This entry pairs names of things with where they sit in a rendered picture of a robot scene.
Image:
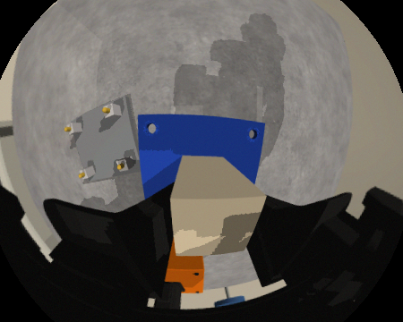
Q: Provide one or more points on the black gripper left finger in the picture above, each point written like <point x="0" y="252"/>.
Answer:
<point x="141" y="236"/>

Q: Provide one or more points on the blue plate with beige square handle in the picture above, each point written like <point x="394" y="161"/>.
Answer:
<point x="215" y="203"/>

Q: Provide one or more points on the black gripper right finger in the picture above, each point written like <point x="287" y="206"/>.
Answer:
<point x="282" y="231"/>

